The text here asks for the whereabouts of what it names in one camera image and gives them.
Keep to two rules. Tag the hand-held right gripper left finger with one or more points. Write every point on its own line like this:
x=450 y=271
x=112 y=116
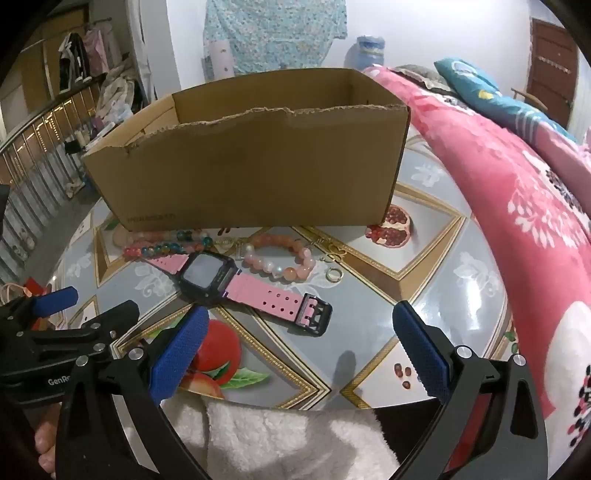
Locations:
x=178 y=355

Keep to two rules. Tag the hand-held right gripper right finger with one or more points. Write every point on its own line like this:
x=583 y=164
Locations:
x=420 y=350

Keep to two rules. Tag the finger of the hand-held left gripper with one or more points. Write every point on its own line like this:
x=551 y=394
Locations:
x=55 y=300
x=108 y=323

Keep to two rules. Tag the small silver clip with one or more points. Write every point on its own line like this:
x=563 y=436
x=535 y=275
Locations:
x=242 y=251

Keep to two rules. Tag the gold butterfly earring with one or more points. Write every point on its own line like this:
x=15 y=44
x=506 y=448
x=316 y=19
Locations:
x=226 y=239
x=339 y=253

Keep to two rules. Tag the brown cardboard box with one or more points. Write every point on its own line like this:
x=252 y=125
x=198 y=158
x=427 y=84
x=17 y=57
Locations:
x=254 y=175

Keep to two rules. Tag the person's left hand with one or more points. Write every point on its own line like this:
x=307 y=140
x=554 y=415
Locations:
x=44 y=443

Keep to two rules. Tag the fruit print tablecloth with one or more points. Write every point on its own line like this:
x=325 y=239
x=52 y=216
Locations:
x=369 y=286

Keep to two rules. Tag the white fluffy cloth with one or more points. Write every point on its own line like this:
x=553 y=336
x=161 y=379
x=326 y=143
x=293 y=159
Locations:
x=277 y=438

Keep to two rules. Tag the metal stair railing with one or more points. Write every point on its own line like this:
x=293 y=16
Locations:
x=37 y=152

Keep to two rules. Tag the pink floral blanket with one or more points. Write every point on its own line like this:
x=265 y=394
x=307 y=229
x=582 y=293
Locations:
x=498 y=184

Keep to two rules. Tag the pile of clothes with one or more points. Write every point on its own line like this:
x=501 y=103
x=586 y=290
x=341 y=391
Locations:
x=117 y=97

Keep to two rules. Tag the wooden wardrobe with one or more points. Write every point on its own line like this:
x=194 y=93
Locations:
x=32 y=83

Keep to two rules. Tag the light pink quilt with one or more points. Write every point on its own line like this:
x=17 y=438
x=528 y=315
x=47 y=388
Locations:
x=563 y=152

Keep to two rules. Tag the dark hanging garment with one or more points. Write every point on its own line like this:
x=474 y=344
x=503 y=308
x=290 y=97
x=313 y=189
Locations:
x=74 y=50

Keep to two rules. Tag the pink hanging garment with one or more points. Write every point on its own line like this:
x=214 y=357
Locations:
x=99 y=50

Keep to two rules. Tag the brown patterned pillow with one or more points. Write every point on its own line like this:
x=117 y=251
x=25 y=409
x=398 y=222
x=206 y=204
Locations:
x=425 y=76

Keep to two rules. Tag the wooden chair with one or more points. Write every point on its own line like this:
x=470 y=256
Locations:
x=531 y=97

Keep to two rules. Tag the teal pillow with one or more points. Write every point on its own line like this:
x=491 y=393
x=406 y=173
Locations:
x=466 y=76

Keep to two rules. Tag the white cylindrical appliance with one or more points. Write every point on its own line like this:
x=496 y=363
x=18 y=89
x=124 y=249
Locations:
x=219 y=60

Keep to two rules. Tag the blue water bottle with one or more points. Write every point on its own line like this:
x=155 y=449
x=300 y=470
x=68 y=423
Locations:
x=371 y=50

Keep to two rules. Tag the brown door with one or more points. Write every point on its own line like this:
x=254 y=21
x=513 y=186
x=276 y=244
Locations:
x=551 y=69

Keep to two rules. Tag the hanging floral cloth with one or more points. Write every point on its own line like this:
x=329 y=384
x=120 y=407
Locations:
x=277 y=32

